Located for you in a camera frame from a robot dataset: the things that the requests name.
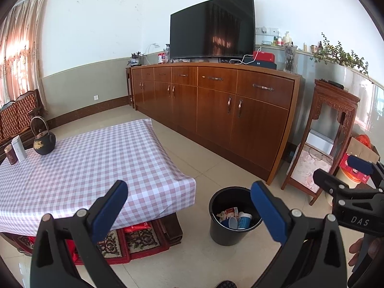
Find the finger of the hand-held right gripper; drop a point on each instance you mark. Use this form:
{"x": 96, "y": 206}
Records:
{"x": 360, "y": 165}
{"x": 330, "y": 184}

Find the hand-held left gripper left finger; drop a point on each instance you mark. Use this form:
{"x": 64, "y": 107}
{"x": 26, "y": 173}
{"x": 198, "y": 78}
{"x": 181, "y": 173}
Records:
{"x": 111, "y": 210}

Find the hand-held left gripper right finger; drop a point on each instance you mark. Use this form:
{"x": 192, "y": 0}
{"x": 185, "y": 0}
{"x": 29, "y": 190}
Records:
{"x": 270, "y": 213}

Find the white and blue cup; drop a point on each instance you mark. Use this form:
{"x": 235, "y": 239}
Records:
{"x": 244, "y": 220}

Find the pink and white carton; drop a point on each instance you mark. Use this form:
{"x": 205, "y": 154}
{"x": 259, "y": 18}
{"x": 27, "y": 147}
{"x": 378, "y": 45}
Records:
{"x": 231, "y": 213}

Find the blue paper cup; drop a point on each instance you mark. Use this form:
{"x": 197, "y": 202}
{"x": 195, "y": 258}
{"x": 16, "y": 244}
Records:
{"x": 232, "y": 224}

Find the black trash bin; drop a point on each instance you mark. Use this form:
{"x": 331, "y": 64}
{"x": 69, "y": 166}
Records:
{"x": 222, "y": 234}

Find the person's right hand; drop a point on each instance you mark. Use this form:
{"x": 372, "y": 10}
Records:
{"x": 357, "y": 250}

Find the brown cardboard box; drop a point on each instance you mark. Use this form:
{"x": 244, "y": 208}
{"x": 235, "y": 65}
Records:
{"x": 360, "y": 150}

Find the cream bucket with red lid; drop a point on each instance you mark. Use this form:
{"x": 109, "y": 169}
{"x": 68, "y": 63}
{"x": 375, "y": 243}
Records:
{"x": 348, "y": 180}

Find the orange bag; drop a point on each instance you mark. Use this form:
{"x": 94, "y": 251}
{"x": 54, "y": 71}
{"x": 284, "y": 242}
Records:
{"x": 363, "y": 140}

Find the red flat package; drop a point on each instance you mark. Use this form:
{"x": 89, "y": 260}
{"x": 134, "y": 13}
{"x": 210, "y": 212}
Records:
{"x": 136, "y": 227}

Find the red patterned rug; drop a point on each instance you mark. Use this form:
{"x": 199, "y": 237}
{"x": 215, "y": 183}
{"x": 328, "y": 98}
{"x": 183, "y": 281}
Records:
{"x": 141, "y": 243}

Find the checkered tablecloth table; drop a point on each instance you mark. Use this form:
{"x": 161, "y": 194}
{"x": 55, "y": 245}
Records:
{"x": 90, "y": 168}

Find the red bag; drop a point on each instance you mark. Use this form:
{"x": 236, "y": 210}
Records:
{"x": 72, "y": 250}

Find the dark wooden coffee table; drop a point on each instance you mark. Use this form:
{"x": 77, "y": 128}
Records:
{"x": 172, "y": 228}

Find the carved wooden stand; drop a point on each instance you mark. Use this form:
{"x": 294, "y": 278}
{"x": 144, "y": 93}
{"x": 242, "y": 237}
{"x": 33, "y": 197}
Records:
{"x": 336, "y": 102}

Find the person's blue slipper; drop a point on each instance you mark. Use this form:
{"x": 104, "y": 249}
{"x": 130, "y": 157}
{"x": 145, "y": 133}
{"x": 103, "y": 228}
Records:
{"x": 226, "y": 284}

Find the black iron teapot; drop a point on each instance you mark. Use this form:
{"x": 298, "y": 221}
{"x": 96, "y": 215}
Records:
{"x": 45, "y": 145}

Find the white tall tin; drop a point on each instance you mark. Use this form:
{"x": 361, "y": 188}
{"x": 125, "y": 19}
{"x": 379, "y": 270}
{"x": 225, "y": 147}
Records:
{"x": 19, "y": 150}

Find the leafy green plant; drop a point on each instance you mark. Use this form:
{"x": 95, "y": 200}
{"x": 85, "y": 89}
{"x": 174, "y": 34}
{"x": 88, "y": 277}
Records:
{"x": 336, "y": 55}

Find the brown round tin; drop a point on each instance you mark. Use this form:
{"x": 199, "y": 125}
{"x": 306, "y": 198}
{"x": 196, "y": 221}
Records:
{"x": 10, "y": 156}

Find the brown wooden sideboard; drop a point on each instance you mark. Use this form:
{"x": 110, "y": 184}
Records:
{"x": 210, "y": 105}

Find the small wooden side table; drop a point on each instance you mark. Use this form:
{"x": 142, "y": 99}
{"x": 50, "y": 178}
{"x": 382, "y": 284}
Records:
{"x": 129, "y": 84}

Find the glass vase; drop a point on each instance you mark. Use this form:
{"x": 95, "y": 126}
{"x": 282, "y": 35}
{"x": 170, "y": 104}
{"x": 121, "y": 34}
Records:
{"x": 290, "y": 58}

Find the wooden sofa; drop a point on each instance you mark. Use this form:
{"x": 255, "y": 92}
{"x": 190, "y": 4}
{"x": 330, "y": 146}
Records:
{"x": 18, "y": 114}

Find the black device box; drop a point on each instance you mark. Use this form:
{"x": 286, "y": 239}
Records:
{"x": 267, "y": 65}

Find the red box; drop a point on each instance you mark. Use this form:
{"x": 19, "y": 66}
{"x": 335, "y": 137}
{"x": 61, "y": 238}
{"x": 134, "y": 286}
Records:
{"x": 264, "y": 57}

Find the potted plant in patterned pot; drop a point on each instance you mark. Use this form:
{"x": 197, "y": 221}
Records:
{"x": 135, "y": 60}

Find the clear glass bottle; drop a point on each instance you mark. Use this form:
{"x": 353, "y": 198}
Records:
{"x": 167, "y": 54}

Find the pink patterned curtain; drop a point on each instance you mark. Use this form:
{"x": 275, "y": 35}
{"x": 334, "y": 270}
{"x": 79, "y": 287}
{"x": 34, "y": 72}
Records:
{"x": 18, "y": 51}

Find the black flat television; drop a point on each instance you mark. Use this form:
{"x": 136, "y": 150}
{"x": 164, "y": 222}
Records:
{"x": 213, "y": 27}

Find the white wall socket strip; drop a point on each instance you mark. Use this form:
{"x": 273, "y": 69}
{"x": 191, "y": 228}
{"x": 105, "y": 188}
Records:
{"x": 267, "y": 31}

